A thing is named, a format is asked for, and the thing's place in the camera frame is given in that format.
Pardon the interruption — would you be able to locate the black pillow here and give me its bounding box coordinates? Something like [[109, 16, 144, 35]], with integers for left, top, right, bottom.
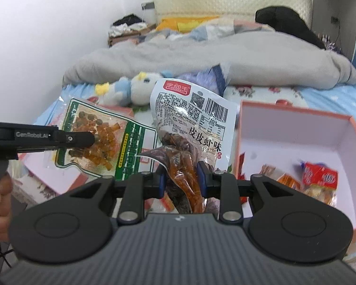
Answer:
[[255, 5, 327, 49]]

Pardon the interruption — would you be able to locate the orange box lid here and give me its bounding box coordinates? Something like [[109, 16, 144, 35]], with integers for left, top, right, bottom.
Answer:
[[22, 151, 91, 198]]

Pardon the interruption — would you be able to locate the black clothes pile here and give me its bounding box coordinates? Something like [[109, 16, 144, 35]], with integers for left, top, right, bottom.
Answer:
[[113, 13, 143, 27]]

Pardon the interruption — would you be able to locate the green bordered snack packet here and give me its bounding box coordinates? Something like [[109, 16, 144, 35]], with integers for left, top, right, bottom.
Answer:
[[55, 98, 158, 179]]

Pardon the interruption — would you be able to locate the cream padded headboard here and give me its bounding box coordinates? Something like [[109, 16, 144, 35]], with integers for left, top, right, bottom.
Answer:
[[153, 0, 313, 32]]

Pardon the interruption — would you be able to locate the yellow cloth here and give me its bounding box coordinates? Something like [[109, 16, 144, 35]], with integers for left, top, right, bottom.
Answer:
[[156, 16, 220, 33]]

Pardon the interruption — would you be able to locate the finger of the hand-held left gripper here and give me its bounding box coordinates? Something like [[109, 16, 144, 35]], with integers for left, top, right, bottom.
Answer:
[[52, 131, 95, 149]]

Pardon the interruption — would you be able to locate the blue plastic bag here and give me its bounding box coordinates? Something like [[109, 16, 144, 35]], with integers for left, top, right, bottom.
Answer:
[[178, 62, 230, 97]]

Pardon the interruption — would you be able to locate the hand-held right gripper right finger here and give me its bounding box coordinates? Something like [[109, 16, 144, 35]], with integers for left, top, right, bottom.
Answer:
[[197, 162, 285, 224]]

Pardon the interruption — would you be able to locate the grey blanket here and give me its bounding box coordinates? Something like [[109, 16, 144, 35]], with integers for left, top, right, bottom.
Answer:
[[62, 31, 356, 91]]

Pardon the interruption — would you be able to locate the orange snack packet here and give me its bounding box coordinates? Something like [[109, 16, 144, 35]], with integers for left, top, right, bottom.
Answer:
[[261, 164, 303, 191]]

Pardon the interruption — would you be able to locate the orange cardboard box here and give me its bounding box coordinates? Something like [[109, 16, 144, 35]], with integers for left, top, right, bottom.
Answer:
[[233, 101, 356, 256]]

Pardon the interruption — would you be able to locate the black cable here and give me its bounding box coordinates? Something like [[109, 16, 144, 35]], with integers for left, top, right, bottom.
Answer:
[[0, 245, 18, 269]]

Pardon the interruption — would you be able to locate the person's left hand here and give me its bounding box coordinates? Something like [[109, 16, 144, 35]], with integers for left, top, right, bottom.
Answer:
[[0, 172, 14, 242]]

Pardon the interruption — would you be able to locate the white plush toy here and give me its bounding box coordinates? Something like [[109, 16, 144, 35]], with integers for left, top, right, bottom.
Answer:
[[95, 71, 174, 106]]

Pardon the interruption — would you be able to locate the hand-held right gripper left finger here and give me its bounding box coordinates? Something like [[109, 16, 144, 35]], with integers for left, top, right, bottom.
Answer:
[[68, 166, 167, 224]]

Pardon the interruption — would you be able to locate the brown cardboard box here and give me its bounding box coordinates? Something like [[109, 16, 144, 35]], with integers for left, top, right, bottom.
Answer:
[[108, 24, 156, 48]]

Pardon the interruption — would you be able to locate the group of small bottles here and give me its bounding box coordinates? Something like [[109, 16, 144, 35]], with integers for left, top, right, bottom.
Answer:
[[320, 34, 336, 49]]

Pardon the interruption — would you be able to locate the blue star bed sheet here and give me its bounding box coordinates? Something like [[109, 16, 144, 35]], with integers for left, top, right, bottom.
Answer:
[[303, 85, 356, 131]]

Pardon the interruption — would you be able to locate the red and clear snack packet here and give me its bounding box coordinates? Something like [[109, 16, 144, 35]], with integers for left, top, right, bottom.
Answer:
[[150, 79, 238, 214]]

